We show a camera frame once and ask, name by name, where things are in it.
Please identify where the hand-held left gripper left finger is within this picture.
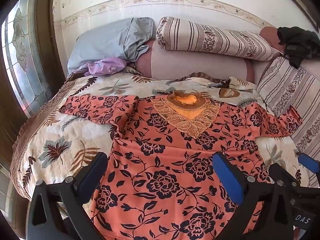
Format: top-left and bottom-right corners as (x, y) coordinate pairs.
(26, 152), (108, 240)

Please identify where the dark green garment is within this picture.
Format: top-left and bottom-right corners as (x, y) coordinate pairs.
(276, 26), (320, 68)

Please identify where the pink bolster cushion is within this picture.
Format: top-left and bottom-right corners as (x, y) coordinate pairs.
(136, 26), (283, 84)

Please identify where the striped bolster pillow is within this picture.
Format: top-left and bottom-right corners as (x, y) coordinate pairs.
(155, 16), (276, 62)

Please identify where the dark wooden frame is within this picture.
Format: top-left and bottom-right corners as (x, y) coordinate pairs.
(271, 0), (320, 33)

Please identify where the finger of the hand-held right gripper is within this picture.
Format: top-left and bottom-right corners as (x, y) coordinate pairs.
(297, 153), (320, 175)
(269, 163), (303, 188)

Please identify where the stained glass wooden door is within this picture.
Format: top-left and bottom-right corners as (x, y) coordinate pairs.
(0, 0), (67, 205)

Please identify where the purple floral cloth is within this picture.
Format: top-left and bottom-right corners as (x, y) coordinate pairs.
(84, 57), (128, 77)

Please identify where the striped cushion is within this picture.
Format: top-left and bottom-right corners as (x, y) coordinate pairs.
(256, 56), (320, 188)

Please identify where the grey-blue pillow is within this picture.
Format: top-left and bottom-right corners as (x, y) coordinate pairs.
(67, 17), (155, 77)

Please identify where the leaf print blanket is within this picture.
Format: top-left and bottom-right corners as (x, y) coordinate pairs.
(9, 72), (313, 222)

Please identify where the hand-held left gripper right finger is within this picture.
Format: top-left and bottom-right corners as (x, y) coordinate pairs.
(212, 151), (295, 240)

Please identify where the orange floral shirt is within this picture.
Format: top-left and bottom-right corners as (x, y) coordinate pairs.
(59, 91), (303, 240)

